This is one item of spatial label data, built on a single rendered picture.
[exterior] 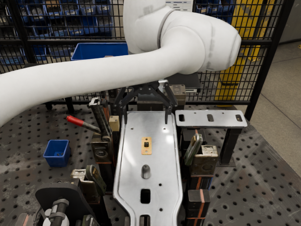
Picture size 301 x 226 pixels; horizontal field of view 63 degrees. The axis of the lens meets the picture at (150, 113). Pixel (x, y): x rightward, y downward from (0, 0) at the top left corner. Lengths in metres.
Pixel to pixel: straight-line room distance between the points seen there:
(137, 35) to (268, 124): 2.22
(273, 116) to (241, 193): 1.67
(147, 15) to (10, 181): 1.03
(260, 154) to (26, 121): 1.32
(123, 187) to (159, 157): 0.17
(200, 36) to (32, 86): 0.31
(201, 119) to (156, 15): 0.58
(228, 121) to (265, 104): 1.89
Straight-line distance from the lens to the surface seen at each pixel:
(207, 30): 0.52
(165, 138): 0.96
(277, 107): 2.95
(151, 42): 0.59
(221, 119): 1.07
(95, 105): 0.79
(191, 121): 1.03
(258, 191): 1.26
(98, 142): 0.89
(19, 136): 1.55
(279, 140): 2.58
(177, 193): 0.82
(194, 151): 0.85
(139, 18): 0.59
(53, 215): 0.62
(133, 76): 0.43
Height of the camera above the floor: 1.71
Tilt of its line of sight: 42 degrees down
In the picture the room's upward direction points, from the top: straight up
